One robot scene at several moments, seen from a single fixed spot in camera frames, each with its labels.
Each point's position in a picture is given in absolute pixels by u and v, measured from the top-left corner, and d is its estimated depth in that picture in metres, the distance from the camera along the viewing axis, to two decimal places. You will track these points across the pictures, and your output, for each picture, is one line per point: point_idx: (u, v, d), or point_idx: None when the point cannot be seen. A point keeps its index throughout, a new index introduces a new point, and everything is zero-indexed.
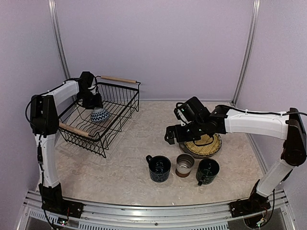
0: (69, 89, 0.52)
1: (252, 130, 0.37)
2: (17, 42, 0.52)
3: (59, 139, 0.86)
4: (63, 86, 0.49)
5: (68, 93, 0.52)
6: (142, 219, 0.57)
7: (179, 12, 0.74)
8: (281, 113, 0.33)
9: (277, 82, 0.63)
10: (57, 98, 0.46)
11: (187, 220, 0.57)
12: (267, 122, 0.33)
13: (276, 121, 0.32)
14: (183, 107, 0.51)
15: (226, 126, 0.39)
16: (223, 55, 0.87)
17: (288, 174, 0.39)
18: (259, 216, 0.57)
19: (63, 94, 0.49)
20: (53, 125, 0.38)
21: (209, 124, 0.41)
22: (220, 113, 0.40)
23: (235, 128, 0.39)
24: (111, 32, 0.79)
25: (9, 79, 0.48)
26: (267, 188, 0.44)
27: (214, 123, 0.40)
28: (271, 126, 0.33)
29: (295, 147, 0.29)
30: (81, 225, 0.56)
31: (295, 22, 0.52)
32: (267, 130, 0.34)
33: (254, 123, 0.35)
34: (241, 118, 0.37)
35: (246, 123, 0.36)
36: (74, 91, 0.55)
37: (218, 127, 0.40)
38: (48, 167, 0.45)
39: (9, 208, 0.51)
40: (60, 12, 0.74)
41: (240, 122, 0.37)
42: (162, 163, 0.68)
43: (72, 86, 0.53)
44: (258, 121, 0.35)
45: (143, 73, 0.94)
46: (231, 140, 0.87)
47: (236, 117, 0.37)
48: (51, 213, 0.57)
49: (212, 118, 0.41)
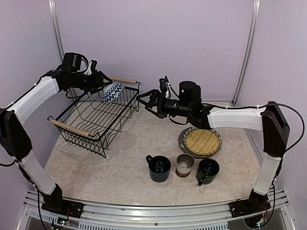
0: (43, 91, 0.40)
1: (235, 125, 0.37)
2: (16, 42, 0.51)
3: (59, 140, 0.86)
4: (35, 90, 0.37)
5: (42, 97, 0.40)
6: (142, 219, 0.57)
7: (179, 12, 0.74)
8: (257, 106, 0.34)
9: (278, 82, 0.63)
10: (29, 107, 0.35)
11: (187, 220, 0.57)
12: (245, 115, 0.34)
13: (252, 114, 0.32)
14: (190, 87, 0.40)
15: (210, 123, 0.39)
16: (223, 55, 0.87)
17: (277, 168, 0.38)
18: (259, 216, 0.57)
19: (36, 100, 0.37)
20: (23, 144, 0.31)
21: (194, 119, 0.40)
22: (205, 110, 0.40)
23: (218, 123, 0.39)
24: (111, 32, 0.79)
25: (9, 79, 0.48)
26: (262, 186, 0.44)
27: (199, 120, 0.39)
28: (249, 119, 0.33)
29: (275, 138, 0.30)
30: (81, 225, 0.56)
31: (296, 22, 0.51)
32: (246, 122, 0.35)
33: (234, 118, 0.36)
34: (221, 114, 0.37)
35: (228, 118, 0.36)
36: (50, 94, 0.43)
37: (203, 124, 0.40)
38: (40, 178, 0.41)
39: (9, 209, 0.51)
40: (60, 12, 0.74)
41: (220, 118, 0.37)
42: (162, 163, 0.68)
43: (46, 87, 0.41)
44: (237, 116, 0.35)
45: (143, 74, 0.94)
46: (231, 140, 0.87)
47: (217, 113, 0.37)
48: (51, 212, 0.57)
49: (199, 115, 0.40)
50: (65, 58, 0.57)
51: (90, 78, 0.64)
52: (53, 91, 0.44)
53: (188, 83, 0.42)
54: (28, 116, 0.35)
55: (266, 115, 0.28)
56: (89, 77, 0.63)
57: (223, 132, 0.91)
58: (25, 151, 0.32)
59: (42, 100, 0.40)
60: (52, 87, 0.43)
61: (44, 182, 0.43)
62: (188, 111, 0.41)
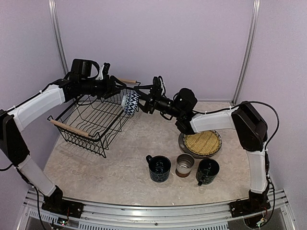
0: (46, 99, 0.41)
1: (212, 126, 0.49)
2: (16, 42, 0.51)
3: (59, 140, 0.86)
4: (39, 98, 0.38)
5: (45, 106, 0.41)
6: (143, 219, 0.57)
7: (179, 13, 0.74)
8: (230, 107, 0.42)
9: (278, 82, 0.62)
10: (29, 114, 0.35)
11: (187, 220, 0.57)
12: (218, 117, 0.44)
13: (222, 115, 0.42)
14: (185, 101, 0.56)
15: (194, 128, 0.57)
16: (223, 55, 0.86)
17: (263, 163, 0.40)
18: (259, 216, 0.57)
19: (38, 108, 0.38)
20: (20, 150, 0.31)
21: (182, 125, 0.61)
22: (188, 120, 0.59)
23: (201, 126, 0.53)
24: (111, 32, 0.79)
25: (9, 79, 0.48)
26: (253, 180, 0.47)
27: (184, 127, 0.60)
28: (221, 119, 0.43)
29: (246, 133, 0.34)
30: (81, 225, 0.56)
31: (296, 23, 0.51)
32: (221, 122, 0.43)
33: (210, 120, 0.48)
34: (201, 119, 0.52)
35: (205, 121, 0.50)
36: (53, 103, 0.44)
37: (187, 129, 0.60)
38: (40, 181, 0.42)
39: (9, 208, 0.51)
40: (60, 12, 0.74)
41: (201, 122, 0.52)
42: (162, 163, 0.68)
43: (50, 96, 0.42)
44: (213, 118, 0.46)
45: (143, 74, 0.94)
46: (231, 140, 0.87)
47: (196, 118, 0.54)
48: (51, 213, 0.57)
49: (184, 122, 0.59)
50: (74, 64, 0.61)
51: (102, 84, 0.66)
52: (57, 101, 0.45)
53: (188, 96, 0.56)
54: (27, 123, 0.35)
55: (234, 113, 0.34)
56: (101, 82, 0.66)
57: (223, 132, 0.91)
58: (20, 158, 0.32)
59: (44, 109, 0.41)
60: (56, 97, 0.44)
61: (43, 183, 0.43)
62: (179, 115, 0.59)
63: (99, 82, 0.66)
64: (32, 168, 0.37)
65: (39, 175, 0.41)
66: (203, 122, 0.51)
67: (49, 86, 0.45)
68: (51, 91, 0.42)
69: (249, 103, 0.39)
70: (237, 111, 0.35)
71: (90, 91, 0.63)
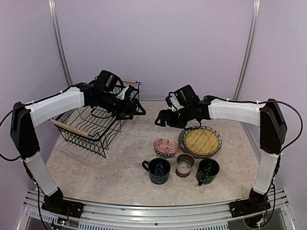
0: (65, 101, 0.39)
1: (232, 117, 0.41)
2: (15, 42, 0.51)
3: (59, 139, 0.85)
4: (57, 98, 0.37)
5: (65, 107, 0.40)
6: (143, 219, 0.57)
7: (179, 13, 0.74)
8: (257, 102, 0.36)
9: (278, 81, 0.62)
10: (44, 112, 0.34)
11: (187, 220, 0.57)
12: (244, 109, 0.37)
13: (251, 109, 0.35)
14: (177, 92, 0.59)
15: (209, 113, 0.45)
16: (223, 55, 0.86)
17: (276, 165, 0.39)
18: (259, 216, 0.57)
19: (57, 107, 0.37)
20: (31, 146, 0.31)
21: (196, 110, 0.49)
22: (206, 101, 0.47)
23: (218, 114, 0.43)
24: (112, 32, 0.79)
25: (9, 79, 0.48)
26: (258, 180, 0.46)
27: (199, 109, 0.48)
28: (247, 112, 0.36)
29: (269, 134, 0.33)
30: (81, 225, 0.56)
31: (295, 23, 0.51)
32: (245, 116, 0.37)
33: (233, 109, 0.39)
34: (221, 106, 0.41)
35: (227, 109, 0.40)
36: (74, 105, 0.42)
37: (204, 113, 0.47)
38: (42, 178, 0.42)
39: (9, 208, 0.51)
40: (60, 13, 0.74)
41: (220, 109, 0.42)
42: (162, 165, 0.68)
43: (72, 97, 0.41)
44: (238, 109, 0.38)
45: (143, 74, 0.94)
46: (231, 140, 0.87)
47: (217, 103, 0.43)
48: (51, 213, 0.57)
49: (200, 105, 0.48)
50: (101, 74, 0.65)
51: (120, 104, 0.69)
52: (76, 104, 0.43)
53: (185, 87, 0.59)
54: (43, 120, 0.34)
55: (265, 110, 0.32)
56: (121, 101, 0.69)
57: (223, 132, 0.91)
58: (31, 152, 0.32)
59: (64, 109, 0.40)
60: (77, 99, 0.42)
61: (45, 182, 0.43)
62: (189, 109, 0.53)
63: (119, 100, 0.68)
64: (39, 164, 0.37)
65: (45, 171, 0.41)
66: (224, 109, 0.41)
67: (70, 87, 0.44)
68: (73, 92, 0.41)
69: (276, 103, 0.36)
70: (265, 108, 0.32)
71: (107, 105, 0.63)
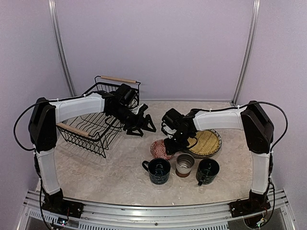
0: (88, 104, 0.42)
1: (217, 125, 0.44)
2: (15, 42, 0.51)
3: (60, 140, 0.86)
4: (82, 100, 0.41)
5: (88, 109, 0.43)
6: (143, 219, 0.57)
7: (180, 13, 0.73)
8: (239, 106, 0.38)
9: (278, 81, 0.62)
10: (69, 110, 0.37)
11: (187, 220, 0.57)
12: (227, 116, 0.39)
13: (232, 114, 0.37)
14: (164, 118, 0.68)
15: (196, 125, 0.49)
16: (223, 55, 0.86)
17: (268, 164, 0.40)
18: (259, 216, 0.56)
19: (82, 108, 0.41)
20: (48, 140, 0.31)
21: (183, 125, 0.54)
22: (191, 115, 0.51)
23: (205, 124, 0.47)
24: (111, 32, 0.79)
25: (10, 80, 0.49)
26: (253, 181, 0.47)
27: (185, 124, 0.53)
28: (230, 119, 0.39)
29: (256, 136, 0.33)
30: (81, 225, 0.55)
31: (296, 23, 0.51)
32: (229, 122, 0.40)
33: (217, 118, 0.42)
34: (206, 117, 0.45)
35: (209, 119, 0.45)
36: (95, 109, 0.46)
37: (190, 128, 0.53)
38: (50, 176, 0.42)
39: (9, 209, 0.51)
40: (60, 12, 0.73)
41: (206, 120, 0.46)
42: (162, 165, 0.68)
43: (95, 101, 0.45)
44: (220, 117, 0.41)
45: (143, 74, 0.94)
46: (231, 140, 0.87)
47: (200, 115, 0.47)
48: (51, 213, 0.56)
49: (185, 120, 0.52)
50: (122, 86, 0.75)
51: (134, 118, 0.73)
52: (95, 109, 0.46)
53: (172, 111, 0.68)
54: (67, 117, 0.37)
55: (245, 113, 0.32)
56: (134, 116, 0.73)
57: (223, 132, 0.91)
58: (47, 145, 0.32)
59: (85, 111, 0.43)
60: (99, 104, 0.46)
61: (50, 181, 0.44)
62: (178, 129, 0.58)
63: (133, 115, 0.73)
64: (49, 158, 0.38)
65: (53, 167, 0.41)
66: (209, 120, 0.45)
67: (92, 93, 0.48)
68: (96, 97, 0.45)
69: (258, 103, 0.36)
70: (246, 111, 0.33)
71: (121, 116, 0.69)
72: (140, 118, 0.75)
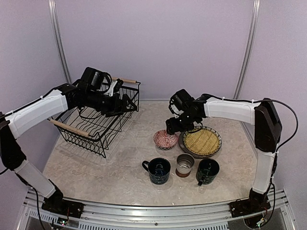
0: (45, 108, 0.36)
1: (228, 115, 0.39)
2: (15, 42, 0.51)
3: (59, 139, 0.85)
4: (37, 106, 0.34)
5: (46, 113, 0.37)
6: (143, 219, 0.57)
7: (179, 13, 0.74)
8: (253, 101, 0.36)
9: (278, 81, 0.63)
10: (24, 122, 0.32)
11: (187, 220, 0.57)
12: (240, 109, 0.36)
13: (246, 108, 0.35)
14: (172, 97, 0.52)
15: (206, 111, 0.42)
16: (223, 55, 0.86)
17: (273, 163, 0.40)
18: (259, 216, 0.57)
19: (40, 114, 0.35)
20: (16, 156, 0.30)
21: (190, 108, 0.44)
22: (201, 100, 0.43)
23: (214, 113, 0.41)
24: (111, 32, 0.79)
25: (10, 79, 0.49)
26: (256, 180, 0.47)
27: (195, 108, 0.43)
28: (243, 112, 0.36)
29: (265, 133, 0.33)
30: (81, 225, 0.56)
31: (295, 23, 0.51)
32: (241, 115, 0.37)
33: (229, 108, 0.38)
34: (218, 104, 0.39)
35: (222, 108, 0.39)
36: (57, 109, 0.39)
37: (199, 112, 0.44)
38: (36, 185, 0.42)
39: (9, 208, 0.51)
40: (59, 13, 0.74)
41: (217, 108, 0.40)
42: (162, 165, 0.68)
43: (54, 101, 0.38)
44: (232, 108, 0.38)
45: (143, 73, 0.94)
46: (231, 140, 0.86)
47: (213, 101, 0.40)
48: (51, 213, 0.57)
49: (195, 103, 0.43)
50: (85, 71, 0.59)
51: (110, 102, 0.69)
52: (58, 109, 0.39)
53: (181, 91, 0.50)
54: (25, 129, 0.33)
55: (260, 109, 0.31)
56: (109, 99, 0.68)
57: (223, 132, 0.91)
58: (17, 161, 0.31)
59: (46, 115, 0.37)
60: (61, 102, 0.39)
61: (43, 185, 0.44)
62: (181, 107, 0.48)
63: (108, 98, 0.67)
64: (29, 169, 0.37)
65: (37, 176, 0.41)
66: (221, 108, 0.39)
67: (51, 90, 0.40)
68: (54, 97, 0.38)
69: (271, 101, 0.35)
70: (261, 107, 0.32)
71: (96, 104, 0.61)
72: (116, 101, 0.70)
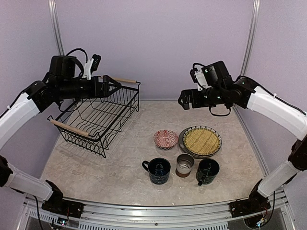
0: (17, 117, 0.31)
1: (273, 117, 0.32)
2: (16, 42, 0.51)
3: (59, 139, 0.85)
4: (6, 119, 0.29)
5: (20, 121, 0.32)
6: (142, 219, 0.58)
7: (179, 13, 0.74)
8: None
9: (277, 81, 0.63)
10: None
11: (187, 220, 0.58)
12: (292, 116, 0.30)
13: (300, 120, 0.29)
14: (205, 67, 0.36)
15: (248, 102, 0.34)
16: (223, 55, 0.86)
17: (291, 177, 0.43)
18: (259, 216, 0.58)
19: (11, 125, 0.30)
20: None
21: (232, 92, 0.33)
22: (249, 86, 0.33)
23: (257, 108, 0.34)
24: (111, 31, 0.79)
25: (9, 78, 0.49)
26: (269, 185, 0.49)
27: (239, 92, 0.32)
28: (293, 121, 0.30)
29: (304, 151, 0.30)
30: (81, 225, 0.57)
31: (295, 23, 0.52)
32: (287, 123, 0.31)
33: (280, 111, 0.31)
34: (269, 101, 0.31)
35: (272, 106, 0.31)
36: (32, 113, 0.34)
37: (241, 98, 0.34)
38: (31, 188, 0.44)
39: (9, 209, 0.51)
40: (59, 12, 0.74)
41: (267, 104, 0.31)
42: (162, 165, 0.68)
43: (25, 108, 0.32)
44: (285, 111, 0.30)
45: (143, 73, 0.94)
46: (231, 140, 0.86)
47: (264, 96, 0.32)
48: (53, 213, 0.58)
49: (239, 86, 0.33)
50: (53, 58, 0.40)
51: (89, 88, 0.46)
52: (32, 113, 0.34)
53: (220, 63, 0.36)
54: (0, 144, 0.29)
55: None
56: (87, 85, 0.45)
57: (223, 132, 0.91)
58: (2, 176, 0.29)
59: (21, 123, 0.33)
60: (33, 106, 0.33)
61: (40, 186, 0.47)
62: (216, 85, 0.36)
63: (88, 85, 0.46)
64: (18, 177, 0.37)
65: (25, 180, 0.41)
66: (270, 106, 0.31)
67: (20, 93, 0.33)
68: (22, 102, 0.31)
69: None
70: None
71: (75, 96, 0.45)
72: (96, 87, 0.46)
